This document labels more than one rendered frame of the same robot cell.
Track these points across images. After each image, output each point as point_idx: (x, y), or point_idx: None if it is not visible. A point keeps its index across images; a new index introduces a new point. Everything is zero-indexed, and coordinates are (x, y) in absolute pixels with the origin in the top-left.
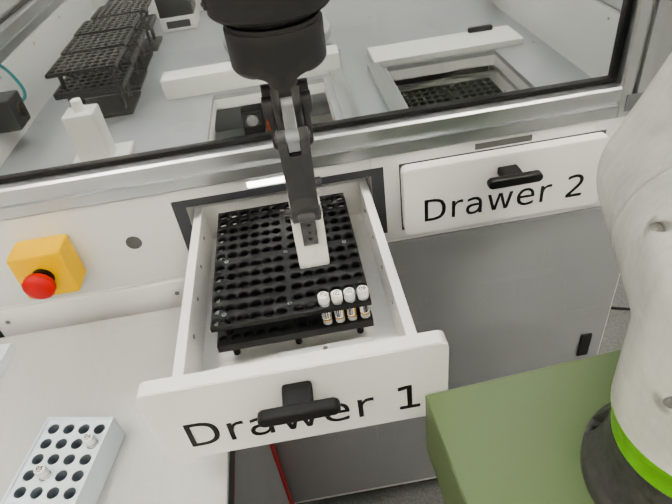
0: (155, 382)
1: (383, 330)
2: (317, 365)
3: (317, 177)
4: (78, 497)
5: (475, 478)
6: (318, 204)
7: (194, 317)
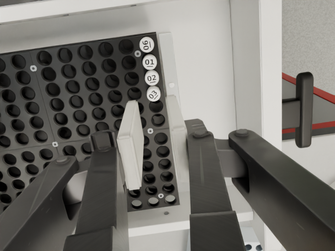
0: (269, 241)
1: (141, 20)
2: (281, 98)
3: (91, 142)
4: (252, 241)
5: None
6: (271, 144)
7: (143, 218)
